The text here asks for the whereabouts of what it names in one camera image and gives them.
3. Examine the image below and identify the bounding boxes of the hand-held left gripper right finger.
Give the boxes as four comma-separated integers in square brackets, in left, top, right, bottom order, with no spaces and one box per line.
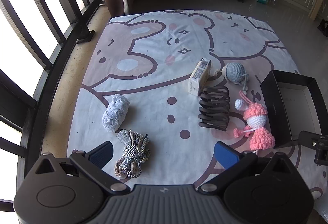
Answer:
[197,141,295,192]

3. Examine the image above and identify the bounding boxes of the black window railing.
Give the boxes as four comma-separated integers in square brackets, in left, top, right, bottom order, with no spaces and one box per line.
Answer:
[0,0,107,214]

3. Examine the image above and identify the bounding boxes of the wooden side panel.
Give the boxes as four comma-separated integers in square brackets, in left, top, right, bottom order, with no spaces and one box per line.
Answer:
[309,0,328,21]

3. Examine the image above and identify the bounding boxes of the blue crochet toy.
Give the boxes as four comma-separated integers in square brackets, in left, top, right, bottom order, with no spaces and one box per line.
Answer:
[215,62,249,94]

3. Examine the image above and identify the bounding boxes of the white lace roll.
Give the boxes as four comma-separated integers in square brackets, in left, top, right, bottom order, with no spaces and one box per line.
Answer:
[102,94,130,133]

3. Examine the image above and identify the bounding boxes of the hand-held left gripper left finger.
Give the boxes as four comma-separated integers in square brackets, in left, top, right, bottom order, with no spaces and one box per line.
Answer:
[33,141,131,195]

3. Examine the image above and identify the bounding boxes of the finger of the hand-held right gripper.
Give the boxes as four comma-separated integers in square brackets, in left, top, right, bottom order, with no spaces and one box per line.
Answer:
[298,130,328,165]

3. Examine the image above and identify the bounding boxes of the beige tissue packet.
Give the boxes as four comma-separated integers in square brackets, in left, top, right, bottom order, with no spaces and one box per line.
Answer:
[188,58,213,97]

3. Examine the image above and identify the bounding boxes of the dark hair claw clip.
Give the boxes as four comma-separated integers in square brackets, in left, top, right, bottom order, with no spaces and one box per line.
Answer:
[198,85,230,132]

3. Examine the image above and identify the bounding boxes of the black cardboard box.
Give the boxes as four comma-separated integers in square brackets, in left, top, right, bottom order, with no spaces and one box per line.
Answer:
[260,70,328,149]

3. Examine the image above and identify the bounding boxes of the pink crochet doll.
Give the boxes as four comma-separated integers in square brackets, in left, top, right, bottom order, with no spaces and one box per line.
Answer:
[233,90,276,151]

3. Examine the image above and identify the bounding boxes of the silver tassel cord bundle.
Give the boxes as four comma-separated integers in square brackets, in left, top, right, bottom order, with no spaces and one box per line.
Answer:
[114,129,151,180]

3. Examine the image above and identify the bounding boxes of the printed bear blanket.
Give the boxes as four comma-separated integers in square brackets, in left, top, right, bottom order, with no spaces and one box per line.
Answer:
[67,10,323,199]

